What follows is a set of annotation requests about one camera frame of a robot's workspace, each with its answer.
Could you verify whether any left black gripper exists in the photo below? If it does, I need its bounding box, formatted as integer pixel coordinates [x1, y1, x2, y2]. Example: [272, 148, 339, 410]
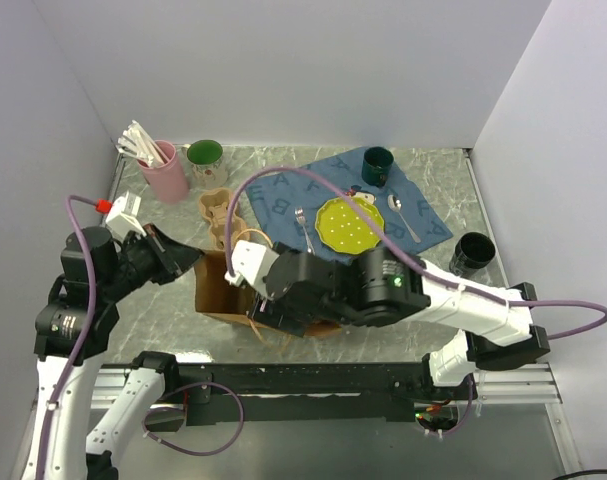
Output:
[100, 221, 205, 300]

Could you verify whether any brown paper bag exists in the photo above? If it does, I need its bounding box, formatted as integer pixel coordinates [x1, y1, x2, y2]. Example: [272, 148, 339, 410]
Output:
[192, 228, 344, 356]

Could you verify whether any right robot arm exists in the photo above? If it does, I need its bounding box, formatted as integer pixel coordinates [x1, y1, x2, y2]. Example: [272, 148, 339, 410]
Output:
[232, 241, 550, 399]

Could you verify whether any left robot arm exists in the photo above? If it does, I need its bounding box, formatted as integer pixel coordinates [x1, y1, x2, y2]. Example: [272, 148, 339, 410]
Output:
[23, 224, 204, 479]

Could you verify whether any cardboard cup carrier tray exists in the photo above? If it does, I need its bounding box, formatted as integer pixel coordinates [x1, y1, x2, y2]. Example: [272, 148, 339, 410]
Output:
[198, 187, 250, 251]

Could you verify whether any yellow green dotted plate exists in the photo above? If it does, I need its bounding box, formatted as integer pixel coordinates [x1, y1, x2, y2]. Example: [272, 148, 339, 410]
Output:
[315, 198, 380, 255]

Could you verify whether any pink straw holder cup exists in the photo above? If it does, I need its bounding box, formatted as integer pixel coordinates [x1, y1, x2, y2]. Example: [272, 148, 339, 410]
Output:
[138, 140, 189, 204]

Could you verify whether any silver fork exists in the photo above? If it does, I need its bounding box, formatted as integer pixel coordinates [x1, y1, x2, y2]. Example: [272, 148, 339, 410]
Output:
[294, 207, 315, 254]

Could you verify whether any blue letter print cloth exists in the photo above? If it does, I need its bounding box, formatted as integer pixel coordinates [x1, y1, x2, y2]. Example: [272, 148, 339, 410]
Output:
[245, 147, 453, 263]

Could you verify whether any green inside ceramic mug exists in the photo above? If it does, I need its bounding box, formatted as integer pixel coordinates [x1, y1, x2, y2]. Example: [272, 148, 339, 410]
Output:
[181, 140, 228, 190]

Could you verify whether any small santa figurine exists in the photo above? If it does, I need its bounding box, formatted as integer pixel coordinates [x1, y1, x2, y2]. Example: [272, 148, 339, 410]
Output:
[345, 185, 376, 204]

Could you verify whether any silver spoon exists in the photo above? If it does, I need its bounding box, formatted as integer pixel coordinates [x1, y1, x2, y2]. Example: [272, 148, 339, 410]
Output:
[387, 194, 422, 244]

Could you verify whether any dark teal mug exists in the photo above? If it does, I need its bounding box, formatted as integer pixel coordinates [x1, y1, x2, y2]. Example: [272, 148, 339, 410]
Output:
[361, 146, 394, 188]

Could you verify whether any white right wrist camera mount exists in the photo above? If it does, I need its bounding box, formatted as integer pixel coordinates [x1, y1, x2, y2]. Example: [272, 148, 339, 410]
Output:
[225, 240, 279, 297]

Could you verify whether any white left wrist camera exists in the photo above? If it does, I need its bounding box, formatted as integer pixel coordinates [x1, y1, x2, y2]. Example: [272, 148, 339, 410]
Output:
[95, 191, 146, 240]

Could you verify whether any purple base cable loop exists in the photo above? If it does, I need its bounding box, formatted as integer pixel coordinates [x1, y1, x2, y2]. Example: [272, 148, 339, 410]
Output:
[141, 382, 245, 458]

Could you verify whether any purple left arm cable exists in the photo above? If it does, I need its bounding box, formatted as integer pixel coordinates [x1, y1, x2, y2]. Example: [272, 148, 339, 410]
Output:
[37, 194, 104, 476]

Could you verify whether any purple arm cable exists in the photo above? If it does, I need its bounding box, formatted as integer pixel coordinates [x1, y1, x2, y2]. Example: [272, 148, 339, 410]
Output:
[37, 194, 104, 476]
[223, 166, 607, 341]

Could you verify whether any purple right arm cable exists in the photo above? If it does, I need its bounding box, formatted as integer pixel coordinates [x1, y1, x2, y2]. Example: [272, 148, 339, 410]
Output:
[223, 166, 607, 341]

